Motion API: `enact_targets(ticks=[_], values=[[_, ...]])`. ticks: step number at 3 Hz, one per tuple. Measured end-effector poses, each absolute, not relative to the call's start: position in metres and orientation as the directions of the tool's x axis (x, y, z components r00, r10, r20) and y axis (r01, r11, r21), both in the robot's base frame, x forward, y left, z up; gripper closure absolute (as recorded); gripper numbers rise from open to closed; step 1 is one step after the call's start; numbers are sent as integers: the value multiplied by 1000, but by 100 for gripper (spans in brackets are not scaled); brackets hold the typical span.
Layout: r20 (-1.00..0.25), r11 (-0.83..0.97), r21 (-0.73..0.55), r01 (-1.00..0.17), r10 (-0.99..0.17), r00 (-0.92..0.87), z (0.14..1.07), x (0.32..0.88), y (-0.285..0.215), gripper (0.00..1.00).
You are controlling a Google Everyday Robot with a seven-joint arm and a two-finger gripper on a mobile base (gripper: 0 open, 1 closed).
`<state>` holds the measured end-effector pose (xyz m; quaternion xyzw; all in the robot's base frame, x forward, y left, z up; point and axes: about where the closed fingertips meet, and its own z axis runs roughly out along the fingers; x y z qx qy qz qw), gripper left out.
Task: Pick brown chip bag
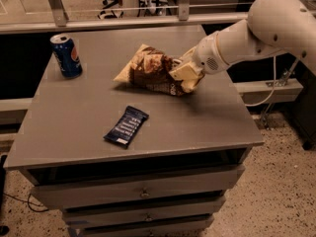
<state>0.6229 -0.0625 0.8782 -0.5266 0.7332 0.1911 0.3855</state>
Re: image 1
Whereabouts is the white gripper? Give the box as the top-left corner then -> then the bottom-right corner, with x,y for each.
169,31 -> 229,93

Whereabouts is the brown chip bag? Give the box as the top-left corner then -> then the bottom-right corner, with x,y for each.
115,44 -> 185,96

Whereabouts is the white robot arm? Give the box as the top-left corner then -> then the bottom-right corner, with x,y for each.
170,0 -> 316,92

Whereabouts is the dark blue snack bar wrapper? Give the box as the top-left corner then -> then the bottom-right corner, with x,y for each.
104,106 -> 149,148

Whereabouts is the grey drawer cabinet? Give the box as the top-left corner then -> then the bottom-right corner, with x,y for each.
5,27 -> 262,237

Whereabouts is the blue pepsi soda can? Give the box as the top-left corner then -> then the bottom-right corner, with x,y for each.
50,34 -> 82,78

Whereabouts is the middle grey drawer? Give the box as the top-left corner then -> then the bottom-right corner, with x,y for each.
63,194 -> 225,228

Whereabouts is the grey drawer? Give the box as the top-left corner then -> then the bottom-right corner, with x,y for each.
63,194 -> 225,228
31,164 -> 245,209
68,214 -> 213,237

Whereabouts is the bottom grey drawer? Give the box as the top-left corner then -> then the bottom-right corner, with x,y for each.
68,214 -> 213,237

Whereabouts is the top grey drawer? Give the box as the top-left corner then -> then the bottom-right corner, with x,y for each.
31,164 -> 245,209

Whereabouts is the metal railing frame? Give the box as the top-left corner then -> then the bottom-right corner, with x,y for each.
0,0 -> 316,126

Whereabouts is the white cable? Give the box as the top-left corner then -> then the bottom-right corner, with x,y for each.
245,54 -> 279,108

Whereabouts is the black floor cable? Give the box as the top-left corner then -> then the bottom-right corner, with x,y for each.
3,192 -> 50,213

